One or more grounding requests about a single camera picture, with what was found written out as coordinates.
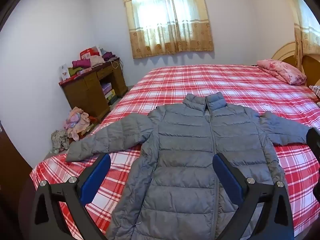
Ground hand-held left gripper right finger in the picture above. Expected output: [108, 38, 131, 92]
[212, 152, 295, 240]

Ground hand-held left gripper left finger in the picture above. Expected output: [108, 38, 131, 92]
[34, 152, 112, 240]

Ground grey puffer jacket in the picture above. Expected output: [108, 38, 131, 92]
[66, 92, 315, 240]

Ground pile of pink clothes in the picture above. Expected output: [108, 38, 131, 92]
[64, 107, 97, 142]

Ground purple folded clothes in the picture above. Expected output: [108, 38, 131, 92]
[102, 51, 118, 61]

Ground grey patterned cloth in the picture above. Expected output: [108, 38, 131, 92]
[51, 129, 70, 152]

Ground pink floral folded quilt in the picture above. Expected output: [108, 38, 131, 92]
[256, 59, 307, 85]

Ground stack of colourful boxes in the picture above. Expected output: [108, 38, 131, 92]
[105, 90, 117, 105]

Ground brown wooden door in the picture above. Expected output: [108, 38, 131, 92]
[0, 121, 33, 205]

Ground brown wooden desk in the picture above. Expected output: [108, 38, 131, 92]
[59, 57, 128, 123]

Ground bed with red plaid sheet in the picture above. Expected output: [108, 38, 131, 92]
[29, 64, 320, 240]

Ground wooden bed headboard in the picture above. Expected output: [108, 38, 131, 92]
[271, 42, 320, 88]

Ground beige patterned side curtain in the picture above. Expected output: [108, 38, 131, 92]
[282, 0, 320, 68]

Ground white printed box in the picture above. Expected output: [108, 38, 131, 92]
[59, 64, 71, 82]

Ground magenta folded garment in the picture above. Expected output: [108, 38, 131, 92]
[72, 59, 92, 68]

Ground beige quilted folded garment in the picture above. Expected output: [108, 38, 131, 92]
[89, 56, 105, 67]

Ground red gift box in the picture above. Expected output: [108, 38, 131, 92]
[80, 49, 100, 59]

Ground beige patterned window curtain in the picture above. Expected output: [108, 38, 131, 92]
[122, 0, 215, 59]

